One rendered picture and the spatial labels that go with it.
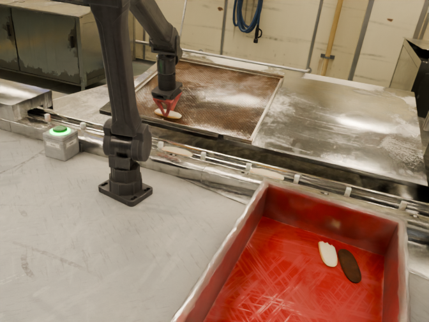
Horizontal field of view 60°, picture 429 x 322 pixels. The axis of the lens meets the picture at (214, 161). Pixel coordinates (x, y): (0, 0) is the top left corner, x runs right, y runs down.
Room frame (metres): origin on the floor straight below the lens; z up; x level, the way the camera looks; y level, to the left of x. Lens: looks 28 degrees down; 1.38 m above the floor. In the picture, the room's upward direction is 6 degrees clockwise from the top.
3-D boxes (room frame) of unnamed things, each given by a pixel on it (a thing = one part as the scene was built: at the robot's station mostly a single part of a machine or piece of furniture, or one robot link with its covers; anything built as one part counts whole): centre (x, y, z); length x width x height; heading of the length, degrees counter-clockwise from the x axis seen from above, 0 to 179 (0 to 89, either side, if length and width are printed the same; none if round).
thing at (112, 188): (0.81, 0.22, 0.86); 0.12 x 0.09 x 0.08; 62
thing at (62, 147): (0.97, 0.45, 0.84); 0.08 x 0.08 x 0.11; 74
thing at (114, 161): (0.83, 0.23, 0.94); 0.09 x 0.05 x 0.10; 173
